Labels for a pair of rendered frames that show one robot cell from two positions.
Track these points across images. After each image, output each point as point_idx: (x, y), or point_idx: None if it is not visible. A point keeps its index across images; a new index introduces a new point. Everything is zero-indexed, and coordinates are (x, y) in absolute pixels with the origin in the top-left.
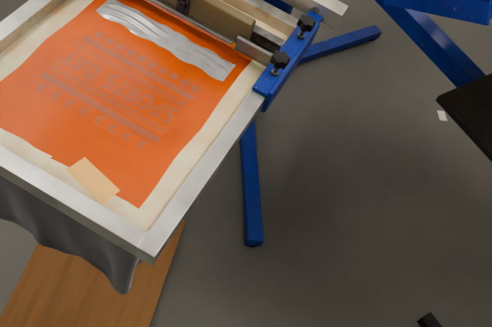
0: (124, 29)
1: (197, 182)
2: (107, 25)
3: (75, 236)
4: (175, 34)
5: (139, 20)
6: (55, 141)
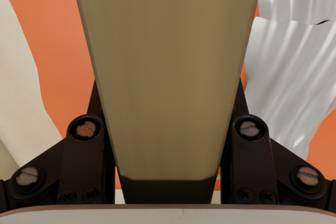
0: (332, 122)
1: None
2: (334, 150)
3: None
4: None
5: (273, 116)
6: None
